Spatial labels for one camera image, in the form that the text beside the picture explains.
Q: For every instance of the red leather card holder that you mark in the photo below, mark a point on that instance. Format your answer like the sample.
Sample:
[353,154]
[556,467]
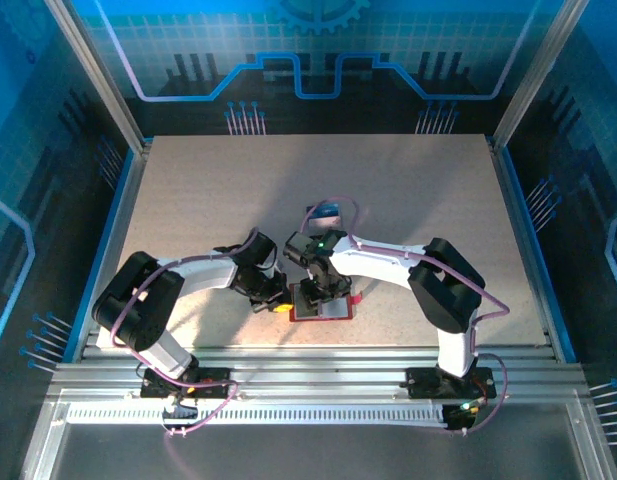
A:
[338,310]

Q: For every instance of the blue credit card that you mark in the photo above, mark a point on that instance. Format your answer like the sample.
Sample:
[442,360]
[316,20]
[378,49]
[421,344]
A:
[328,212]

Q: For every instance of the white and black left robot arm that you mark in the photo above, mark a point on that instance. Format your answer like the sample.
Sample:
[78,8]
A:
[133,300]

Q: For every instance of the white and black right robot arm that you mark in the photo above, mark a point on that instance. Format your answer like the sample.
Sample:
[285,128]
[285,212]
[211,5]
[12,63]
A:
[445,285]

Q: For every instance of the clear acrylic card stand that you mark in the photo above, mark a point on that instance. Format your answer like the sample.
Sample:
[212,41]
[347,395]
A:
[307,222]

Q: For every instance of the grey metal panel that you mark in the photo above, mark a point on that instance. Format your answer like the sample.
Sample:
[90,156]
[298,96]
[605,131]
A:
[313,455]

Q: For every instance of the black electronics board with LED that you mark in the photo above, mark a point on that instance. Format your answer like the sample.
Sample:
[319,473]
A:
[460,417]

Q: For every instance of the long aluminium frame rail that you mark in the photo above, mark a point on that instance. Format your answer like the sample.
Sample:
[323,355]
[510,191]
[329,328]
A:
[313,375]

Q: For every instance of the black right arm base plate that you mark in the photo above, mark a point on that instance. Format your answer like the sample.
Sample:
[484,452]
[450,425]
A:
[423,385]

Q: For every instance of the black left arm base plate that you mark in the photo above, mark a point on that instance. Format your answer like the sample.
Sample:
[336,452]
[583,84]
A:
[153,387]

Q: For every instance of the aluminium side rail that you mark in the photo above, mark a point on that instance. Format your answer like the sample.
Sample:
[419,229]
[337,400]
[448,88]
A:
[510,200]
[128,200]

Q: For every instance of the aluminium frame post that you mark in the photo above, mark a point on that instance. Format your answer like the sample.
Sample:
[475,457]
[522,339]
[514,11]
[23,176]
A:
[102,75]
[535,75]

